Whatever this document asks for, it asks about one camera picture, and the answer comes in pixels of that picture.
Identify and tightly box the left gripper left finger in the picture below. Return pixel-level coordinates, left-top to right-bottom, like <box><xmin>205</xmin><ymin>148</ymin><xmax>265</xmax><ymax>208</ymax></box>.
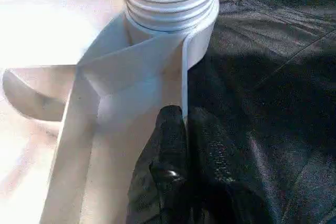
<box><xmin>125</xmin><ymin>104</ymin><xmax>190</xmax><ymax>224</ymax></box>

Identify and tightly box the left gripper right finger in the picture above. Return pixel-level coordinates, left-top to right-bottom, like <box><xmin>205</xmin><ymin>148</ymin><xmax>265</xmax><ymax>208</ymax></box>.
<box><xmin>187</xmin><ymin>106</ymin><xmax>264</xmax><ymax>224</ymax></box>

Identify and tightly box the white plastic table top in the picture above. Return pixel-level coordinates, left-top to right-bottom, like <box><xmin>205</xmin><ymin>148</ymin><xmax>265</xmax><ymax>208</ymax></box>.
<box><xmin>0</xmin><ymin>0</ymin><xmax>221</xmax><ymax>224</ymax></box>

